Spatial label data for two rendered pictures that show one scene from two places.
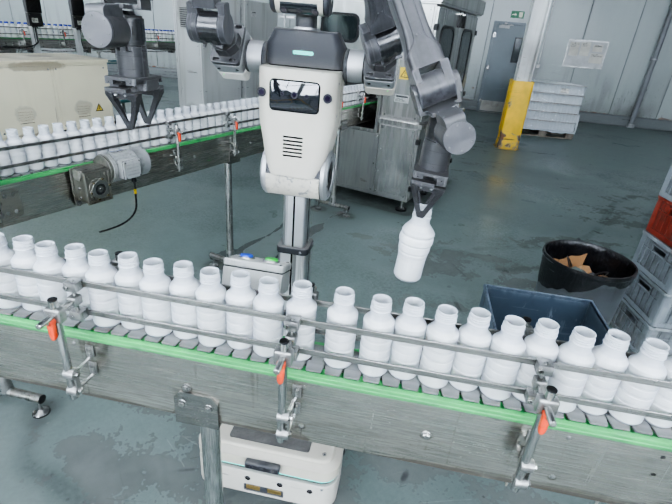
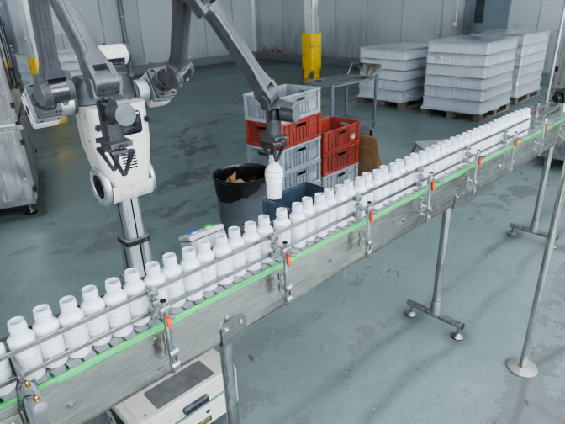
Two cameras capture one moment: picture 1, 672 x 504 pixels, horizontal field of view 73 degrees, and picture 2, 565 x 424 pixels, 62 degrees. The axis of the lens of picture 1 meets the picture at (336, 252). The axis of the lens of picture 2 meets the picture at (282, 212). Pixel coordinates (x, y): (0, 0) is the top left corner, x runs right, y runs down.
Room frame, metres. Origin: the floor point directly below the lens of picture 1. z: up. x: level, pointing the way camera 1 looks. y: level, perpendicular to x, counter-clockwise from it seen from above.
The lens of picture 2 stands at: (-0.21, 1.13, 1.82)
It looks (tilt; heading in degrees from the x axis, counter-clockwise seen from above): 24 degrees down; 309
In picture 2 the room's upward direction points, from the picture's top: 2 degrees counter-clockwise
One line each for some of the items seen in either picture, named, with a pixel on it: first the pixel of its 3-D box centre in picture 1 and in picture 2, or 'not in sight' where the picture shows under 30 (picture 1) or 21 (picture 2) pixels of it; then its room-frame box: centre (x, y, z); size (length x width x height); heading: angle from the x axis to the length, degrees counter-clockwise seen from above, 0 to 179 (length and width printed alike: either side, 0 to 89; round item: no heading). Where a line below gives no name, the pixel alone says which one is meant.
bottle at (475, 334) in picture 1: (471, 349); (328, 209); (0.70, -0.27, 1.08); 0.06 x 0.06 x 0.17
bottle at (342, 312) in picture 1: (341, 327); (282, 230); (0.73, -0.02, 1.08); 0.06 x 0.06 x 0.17
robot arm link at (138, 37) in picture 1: (127, 30); (109, 110); (0.94, 0.43, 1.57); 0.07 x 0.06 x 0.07; 172
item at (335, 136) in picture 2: not in sight; (327, 134); (2.40, -2.85, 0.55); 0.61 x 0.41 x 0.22; 85
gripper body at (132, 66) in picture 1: (132, 65); (112, 132); (0.95, 0.43, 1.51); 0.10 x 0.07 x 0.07; 172
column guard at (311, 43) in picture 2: not in sight; (311, 57); (6.58, -8.55, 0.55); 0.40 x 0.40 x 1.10; 82
